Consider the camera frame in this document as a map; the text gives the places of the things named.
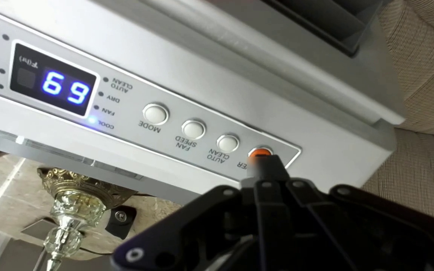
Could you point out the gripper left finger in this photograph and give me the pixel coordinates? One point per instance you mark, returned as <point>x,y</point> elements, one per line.
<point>202,222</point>

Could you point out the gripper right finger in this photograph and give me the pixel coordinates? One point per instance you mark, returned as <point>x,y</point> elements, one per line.
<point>371,226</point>

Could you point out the silver portable air conditioner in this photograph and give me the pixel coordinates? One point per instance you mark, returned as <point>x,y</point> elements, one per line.
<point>209,64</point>

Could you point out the crystal and brass lamp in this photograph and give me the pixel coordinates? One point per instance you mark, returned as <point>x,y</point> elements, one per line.
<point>75,203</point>

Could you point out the beige woven sofa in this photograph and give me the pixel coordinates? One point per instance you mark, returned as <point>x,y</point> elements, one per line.
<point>424,75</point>

